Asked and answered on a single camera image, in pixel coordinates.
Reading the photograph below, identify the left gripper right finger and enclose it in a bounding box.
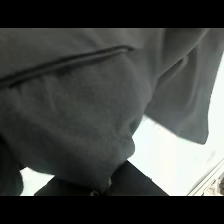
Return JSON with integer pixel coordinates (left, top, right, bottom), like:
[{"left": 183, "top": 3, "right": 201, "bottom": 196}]
[{"left": 103, "top": 160, "right": 170, "bottom": 197}]

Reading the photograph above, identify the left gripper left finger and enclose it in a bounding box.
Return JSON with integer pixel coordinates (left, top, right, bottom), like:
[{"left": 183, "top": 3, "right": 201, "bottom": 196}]
[{"left": 34, "top": 176, "right": 101, "bottom": 197}]

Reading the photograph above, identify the silver frame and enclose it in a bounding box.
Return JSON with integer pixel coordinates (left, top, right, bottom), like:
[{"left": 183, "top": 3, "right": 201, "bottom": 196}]
[{"left": 187, "top": 159, "right": 224, "bottom": 197}]

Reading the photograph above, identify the dark grey garment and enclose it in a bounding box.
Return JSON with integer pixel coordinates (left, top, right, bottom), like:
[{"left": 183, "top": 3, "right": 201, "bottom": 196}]
[{"left": 0, "top": 27, "right": 224, "bottom": 197}]

